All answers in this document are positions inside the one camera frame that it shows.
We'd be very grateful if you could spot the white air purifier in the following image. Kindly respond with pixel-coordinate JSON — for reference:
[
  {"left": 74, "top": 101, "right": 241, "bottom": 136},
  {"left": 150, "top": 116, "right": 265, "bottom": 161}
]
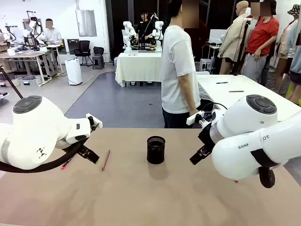
[{"left": 64, "top": 58, "right": 83, "bottom": 86}]

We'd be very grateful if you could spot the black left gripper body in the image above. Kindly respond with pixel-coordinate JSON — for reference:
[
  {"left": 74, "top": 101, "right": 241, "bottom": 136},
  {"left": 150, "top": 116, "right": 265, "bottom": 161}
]
[{"left": 88, "top": 117, "right": 99, "bottom": 132}]

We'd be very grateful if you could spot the person in black clothes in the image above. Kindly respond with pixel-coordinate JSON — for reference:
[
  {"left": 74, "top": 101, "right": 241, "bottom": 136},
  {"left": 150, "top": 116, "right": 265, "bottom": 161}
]
[{"left": 136, "top": 11, "right": 156, "bottom": 46}]

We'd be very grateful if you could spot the black tripod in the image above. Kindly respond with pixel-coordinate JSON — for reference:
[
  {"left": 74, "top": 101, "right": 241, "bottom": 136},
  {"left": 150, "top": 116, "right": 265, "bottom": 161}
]
[{"left": 233, "top": 17, "right": 251, "bottom": 76}]

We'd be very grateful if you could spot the person in white T-shirt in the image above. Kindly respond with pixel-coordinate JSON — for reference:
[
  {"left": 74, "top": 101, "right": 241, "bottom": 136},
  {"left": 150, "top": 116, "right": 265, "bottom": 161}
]
[{"left": 161, "top": 0, "right": 202, "bottom": 129}]

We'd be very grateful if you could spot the mannequin with bucket hat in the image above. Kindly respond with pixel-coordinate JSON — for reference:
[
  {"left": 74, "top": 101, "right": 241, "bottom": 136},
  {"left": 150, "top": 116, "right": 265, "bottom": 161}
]
[{"left": 274, "top": 3, "right": 301, "bottom": 104}]

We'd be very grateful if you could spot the white robot with black cables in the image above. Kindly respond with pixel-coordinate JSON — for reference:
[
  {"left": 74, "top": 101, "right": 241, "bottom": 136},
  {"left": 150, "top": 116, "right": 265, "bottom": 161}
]
[
  {"left": 0, "top": 25, "right": 17, "bottom": 47},
  {"left": 22, "top": 10, "right": 47, "bottom": 51}
]

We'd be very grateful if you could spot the clear plastic bag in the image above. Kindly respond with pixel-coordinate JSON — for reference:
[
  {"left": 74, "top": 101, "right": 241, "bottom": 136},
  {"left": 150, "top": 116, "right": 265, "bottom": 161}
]
[{"left": 197, "top": 81, "right": 213, "bottom": 102}]

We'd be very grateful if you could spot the thin black rod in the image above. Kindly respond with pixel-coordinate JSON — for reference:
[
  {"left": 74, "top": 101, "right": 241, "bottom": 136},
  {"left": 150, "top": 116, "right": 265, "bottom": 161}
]
[{"left": 0, "top": 66, "right": 24, "bottom": 99}]

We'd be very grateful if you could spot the black stool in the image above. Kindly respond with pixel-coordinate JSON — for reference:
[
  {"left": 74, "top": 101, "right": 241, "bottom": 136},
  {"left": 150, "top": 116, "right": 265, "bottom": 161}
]
[{"left": 92, "top": 46, "right": 105, "bottom": 70}]

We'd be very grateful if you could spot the black office chair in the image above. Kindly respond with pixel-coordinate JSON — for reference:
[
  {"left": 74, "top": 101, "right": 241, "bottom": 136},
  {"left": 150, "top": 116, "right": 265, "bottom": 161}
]
[{"left": 73, "top": 40, "right": 92, "bottom": 67}]

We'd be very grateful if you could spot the grey work desk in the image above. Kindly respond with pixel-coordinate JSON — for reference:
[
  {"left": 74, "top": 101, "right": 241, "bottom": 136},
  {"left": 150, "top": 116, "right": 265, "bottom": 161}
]
[{"left": 0, "top": 50, "right": 47, "bottom": 86}]

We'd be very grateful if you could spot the table with white cloth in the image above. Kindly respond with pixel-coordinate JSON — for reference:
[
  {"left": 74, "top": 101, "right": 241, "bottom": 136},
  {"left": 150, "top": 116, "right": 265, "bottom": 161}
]
[{"left": 115, "top": 52, "right": 163, "bottom": 88}]

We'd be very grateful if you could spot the small grey cabinet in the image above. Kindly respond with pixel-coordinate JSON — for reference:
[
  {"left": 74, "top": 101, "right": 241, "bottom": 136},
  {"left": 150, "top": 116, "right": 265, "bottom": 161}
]
[{"left": 199, "top": 58, "right": 214, "bottom": 72}]

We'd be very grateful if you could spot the large white table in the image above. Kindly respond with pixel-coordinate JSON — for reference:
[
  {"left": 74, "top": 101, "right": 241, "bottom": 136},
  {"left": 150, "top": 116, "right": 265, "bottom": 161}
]
[{"left": 196, "top": 74, "right": 301, "bottom": 122}]

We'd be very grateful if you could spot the black marker pink cap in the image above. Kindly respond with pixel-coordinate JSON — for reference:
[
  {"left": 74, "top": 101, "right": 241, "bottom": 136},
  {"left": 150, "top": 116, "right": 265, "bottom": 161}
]
[{"left": 61, "top": 158, "right": 73, "bottom": 170}]

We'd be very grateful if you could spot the black mesh pen holder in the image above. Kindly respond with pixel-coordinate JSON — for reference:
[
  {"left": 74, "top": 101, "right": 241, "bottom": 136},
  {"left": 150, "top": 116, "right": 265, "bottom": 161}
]
[{"left": 146, "top": 136, "right": 166, "bottom": 165}]

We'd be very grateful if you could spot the thin black camera cable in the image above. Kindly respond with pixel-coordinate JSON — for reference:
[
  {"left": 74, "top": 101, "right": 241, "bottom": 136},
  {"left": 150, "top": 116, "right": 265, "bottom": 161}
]
[{"left": 201, "top": 102, "right": 228, "bottom": 113}]

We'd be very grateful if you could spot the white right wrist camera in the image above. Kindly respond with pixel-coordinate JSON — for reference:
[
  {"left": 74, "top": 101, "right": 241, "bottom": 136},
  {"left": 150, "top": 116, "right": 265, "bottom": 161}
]
[{"left": 186, "top": 110, "right": 204, "bottom": 126}]

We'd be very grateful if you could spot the black sleeved arm cable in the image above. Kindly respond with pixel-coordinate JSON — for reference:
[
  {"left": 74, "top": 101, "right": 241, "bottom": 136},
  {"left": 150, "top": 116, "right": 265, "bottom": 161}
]
[
  {"left": 250, "top": 148, "right": 286, "bottom": 189},
  {"left": 0, "top": 141, "right": 84, "bottom": 174}
]

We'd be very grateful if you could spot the dark standing poster board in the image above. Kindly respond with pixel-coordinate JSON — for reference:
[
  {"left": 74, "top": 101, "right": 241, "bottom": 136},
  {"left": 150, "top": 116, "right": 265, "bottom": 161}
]
[{"left": 66, "top": 39, "right": 80, "bottom": 56}]

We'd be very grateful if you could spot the person in white sweater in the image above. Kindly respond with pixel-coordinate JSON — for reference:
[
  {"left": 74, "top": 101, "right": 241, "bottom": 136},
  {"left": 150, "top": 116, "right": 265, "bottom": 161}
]
[{"left": 43, "top": 18, "right": 63, "bottom": 46}]

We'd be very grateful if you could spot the grey wall panel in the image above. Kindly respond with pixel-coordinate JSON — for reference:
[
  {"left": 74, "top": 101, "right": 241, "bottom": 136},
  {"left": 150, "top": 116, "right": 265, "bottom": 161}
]
[{"left": 75, "top": 9, "right": 97, "bottom": 37}]

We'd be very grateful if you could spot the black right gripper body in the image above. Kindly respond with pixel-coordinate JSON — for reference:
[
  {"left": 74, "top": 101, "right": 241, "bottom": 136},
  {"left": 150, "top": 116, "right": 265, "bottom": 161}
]
[{"left": 198, "top": 122, "right": 214, "bottom": 148}]

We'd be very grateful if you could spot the mannequin in dark red sweater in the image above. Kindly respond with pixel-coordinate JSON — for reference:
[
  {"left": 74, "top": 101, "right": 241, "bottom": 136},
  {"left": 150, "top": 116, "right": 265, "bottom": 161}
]
[{"left": 184, "top": 20, "right": 210, "bottom": 62}]

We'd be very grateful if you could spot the black sleeved right arm cable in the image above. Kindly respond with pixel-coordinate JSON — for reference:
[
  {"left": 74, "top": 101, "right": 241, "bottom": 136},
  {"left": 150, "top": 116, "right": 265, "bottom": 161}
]
[{"left": 250, "top": 148, "right": 286, "bottom": 189}]

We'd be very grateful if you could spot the white-legged desk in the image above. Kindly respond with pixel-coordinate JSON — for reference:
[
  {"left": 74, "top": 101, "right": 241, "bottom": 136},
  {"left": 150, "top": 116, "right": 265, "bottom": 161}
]
[{"left": 41, "top": 44, "right": 64, "bottom": 74}]

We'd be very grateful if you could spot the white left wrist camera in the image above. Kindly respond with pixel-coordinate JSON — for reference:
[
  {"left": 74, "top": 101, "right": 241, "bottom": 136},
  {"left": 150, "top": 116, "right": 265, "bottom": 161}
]
[{"left": 85, "top": 113, "right": 103, "bottom": 129}]

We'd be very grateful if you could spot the mannequin in beige coat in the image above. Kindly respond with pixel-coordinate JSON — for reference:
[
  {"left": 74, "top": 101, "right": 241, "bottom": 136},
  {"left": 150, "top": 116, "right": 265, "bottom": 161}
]
[{"left": 217, "top": 0, "right": 250, "bottom": 75}]

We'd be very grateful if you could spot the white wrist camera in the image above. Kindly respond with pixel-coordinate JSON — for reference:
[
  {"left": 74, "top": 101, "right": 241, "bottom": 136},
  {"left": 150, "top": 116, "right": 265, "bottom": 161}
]
[
  {"left": 85, "top": 113, "right": 103, "bottom": 129},
  {"left": 186, "top": 110, "right": 204, "bottom": 126}
]

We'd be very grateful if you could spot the black sleeved left arm cable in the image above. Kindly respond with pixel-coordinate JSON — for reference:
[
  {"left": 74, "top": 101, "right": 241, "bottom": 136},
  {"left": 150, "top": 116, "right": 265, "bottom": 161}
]
[{"left": 0, "top": 141, "right": 84, "bottom": 174}]

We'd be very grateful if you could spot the figure in red shirt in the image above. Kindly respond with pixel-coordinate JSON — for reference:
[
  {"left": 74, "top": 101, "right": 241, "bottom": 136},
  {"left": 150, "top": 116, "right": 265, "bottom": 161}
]
[{"left": 242, "top": 0, "right": 280, "bottom": 86}]

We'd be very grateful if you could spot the clear storage bin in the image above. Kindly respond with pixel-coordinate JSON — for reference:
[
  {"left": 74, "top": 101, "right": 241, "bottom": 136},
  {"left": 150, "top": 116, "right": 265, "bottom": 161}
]
[{"left": 18, "top": 75, "right": 40, "bottom": 88}]

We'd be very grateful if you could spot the red-brown pencil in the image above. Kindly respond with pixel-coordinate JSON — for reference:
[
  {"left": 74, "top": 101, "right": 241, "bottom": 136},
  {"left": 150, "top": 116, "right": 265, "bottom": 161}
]
[{"left": 102, "top": 149, "right": 111, "bottom": 171}]

